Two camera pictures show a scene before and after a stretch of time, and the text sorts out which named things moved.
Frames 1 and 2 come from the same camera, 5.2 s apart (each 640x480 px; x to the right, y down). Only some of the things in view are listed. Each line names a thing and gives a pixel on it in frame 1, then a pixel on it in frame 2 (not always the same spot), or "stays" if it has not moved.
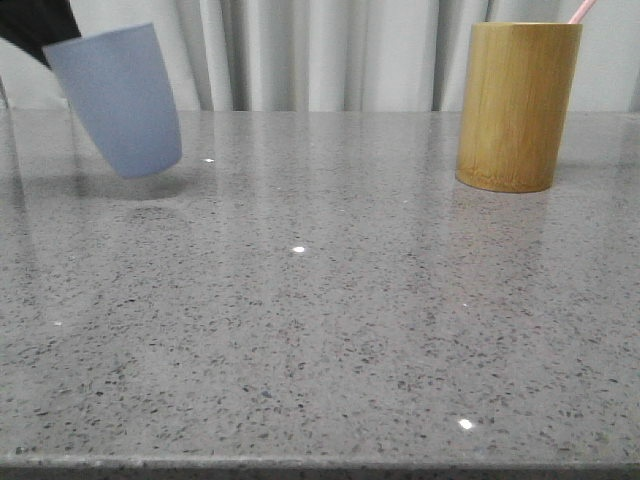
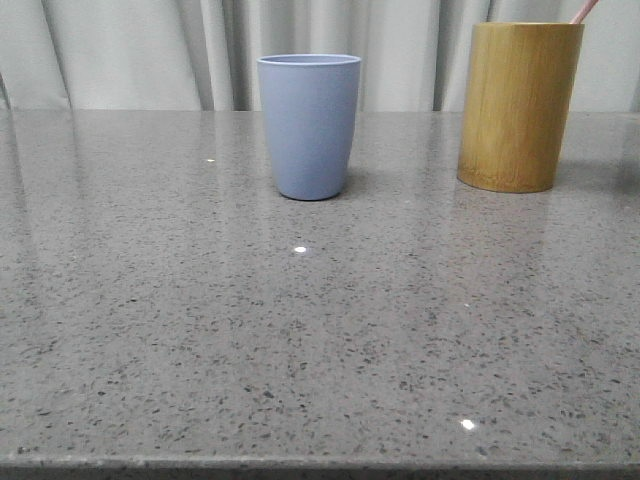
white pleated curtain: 333,55 stays
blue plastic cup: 117,79 -> 311,103
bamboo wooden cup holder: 518,85 stays
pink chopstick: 575,19 stays
